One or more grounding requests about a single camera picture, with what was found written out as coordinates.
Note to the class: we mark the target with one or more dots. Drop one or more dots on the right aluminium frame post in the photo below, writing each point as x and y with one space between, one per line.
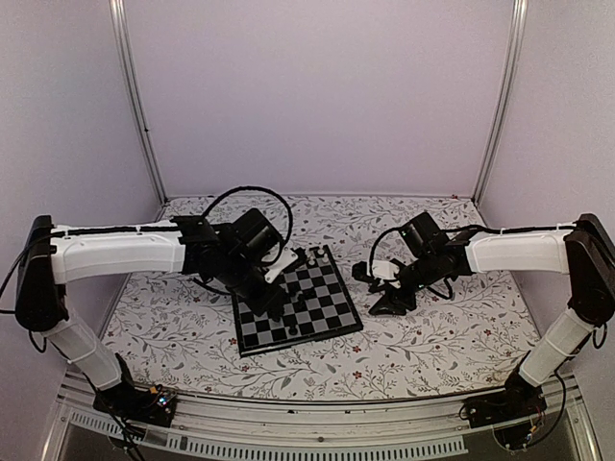
513 52

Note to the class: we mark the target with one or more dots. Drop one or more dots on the pile of black chess pieces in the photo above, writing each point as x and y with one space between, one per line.
299 299

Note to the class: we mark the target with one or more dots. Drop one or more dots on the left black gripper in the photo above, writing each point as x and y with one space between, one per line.
273 302

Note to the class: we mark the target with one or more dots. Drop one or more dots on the floral patterned table mat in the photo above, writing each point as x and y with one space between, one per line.
462 336

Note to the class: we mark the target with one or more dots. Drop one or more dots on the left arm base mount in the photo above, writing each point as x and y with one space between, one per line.
154 406

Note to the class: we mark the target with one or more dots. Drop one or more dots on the aluminium frame post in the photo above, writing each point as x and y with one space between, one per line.
513 52
119 23

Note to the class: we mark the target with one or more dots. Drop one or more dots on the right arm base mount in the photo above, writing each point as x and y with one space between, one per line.
514 415

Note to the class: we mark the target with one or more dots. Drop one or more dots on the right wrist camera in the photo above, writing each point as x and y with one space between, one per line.
382 275

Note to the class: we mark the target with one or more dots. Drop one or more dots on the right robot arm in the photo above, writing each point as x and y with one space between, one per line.
566 271

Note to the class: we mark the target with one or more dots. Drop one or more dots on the black and grey chessboard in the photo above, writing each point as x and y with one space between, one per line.
318 307

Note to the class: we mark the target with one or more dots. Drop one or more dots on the row of white chess pieces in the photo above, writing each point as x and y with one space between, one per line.
317 257

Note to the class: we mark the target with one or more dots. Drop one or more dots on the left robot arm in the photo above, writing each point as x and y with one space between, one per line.
63 271

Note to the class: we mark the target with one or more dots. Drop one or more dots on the left aluminium frame post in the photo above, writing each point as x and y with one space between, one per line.
119 23

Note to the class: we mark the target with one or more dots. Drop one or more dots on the front aluminium rail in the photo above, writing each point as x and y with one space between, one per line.
226 428

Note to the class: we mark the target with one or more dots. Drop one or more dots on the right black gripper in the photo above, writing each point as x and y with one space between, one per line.
398 303

